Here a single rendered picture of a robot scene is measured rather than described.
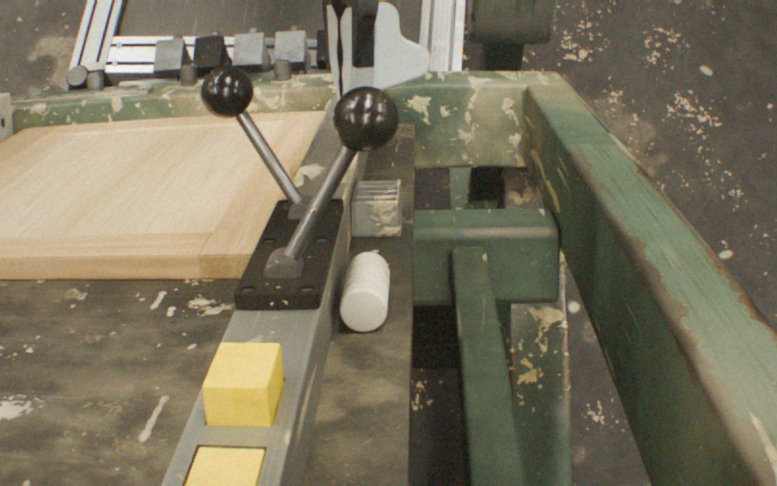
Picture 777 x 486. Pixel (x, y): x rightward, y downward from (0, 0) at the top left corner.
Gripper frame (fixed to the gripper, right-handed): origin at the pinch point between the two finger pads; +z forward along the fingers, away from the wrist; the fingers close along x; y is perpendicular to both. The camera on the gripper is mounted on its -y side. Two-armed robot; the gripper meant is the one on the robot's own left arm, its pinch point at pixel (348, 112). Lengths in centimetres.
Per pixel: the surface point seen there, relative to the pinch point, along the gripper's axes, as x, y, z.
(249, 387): -27.4, -12.9, 6.2
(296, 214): -0.2, -4.1, 6.8
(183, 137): 50, -6, 10
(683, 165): 115, 110, 39
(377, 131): -14.0, -2.4, -1.5
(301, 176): 15.3, 0.0, 8.1
